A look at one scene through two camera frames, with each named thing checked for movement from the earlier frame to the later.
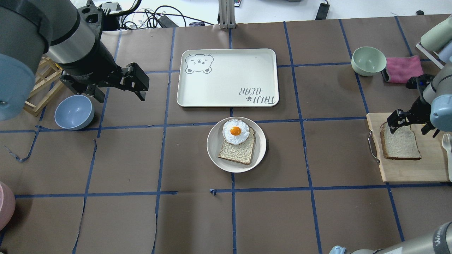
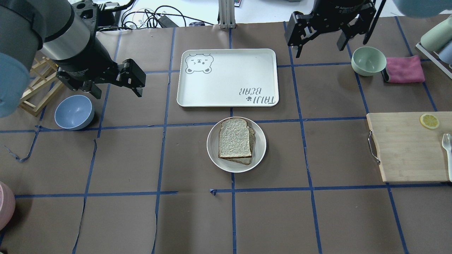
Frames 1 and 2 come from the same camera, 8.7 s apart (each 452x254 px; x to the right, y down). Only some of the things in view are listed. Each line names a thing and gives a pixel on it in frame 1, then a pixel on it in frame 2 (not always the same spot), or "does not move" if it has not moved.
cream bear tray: (228, 78) does not move
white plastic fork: (447, 144) does not move
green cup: (438, 36) does not move
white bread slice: (402, 144) to (234, 139)
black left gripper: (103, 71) does not move
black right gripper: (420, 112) to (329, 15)
